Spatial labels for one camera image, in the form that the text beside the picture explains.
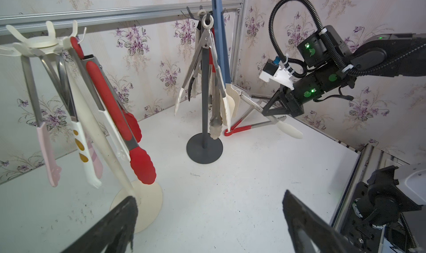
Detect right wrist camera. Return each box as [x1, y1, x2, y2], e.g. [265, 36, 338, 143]
[259, 56, 294, 90]

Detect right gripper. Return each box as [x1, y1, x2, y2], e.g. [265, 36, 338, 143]
[262, 66, 348, 117]

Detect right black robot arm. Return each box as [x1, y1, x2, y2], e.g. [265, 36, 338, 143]
[260, 0, 426, 117]

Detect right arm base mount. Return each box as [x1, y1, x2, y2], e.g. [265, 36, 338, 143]
[341, 164, 426, 253]

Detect white cat paw tongs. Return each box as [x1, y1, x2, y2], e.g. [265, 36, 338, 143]
[39, 53, 119, 189]

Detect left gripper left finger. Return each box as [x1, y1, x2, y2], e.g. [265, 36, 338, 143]
[63, 196, 138, 253]

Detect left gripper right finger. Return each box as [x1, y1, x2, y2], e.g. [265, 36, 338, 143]
[282, 190, 361, 253]

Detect cream utensil rack stand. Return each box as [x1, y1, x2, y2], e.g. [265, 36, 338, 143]
[1, 21, 163, 233]

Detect dark grey utensil rack stand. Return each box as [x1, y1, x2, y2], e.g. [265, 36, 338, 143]
[186, 9, 223, 165]

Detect red handled steel tongs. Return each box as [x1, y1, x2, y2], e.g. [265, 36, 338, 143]
[209, 51, 223, 140]

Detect aluminium front rail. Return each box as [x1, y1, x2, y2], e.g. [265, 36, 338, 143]
[331, 144, 399, 233]

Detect cream steel tongs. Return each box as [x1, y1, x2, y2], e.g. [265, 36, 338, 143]
[174, 13, 214, 115]

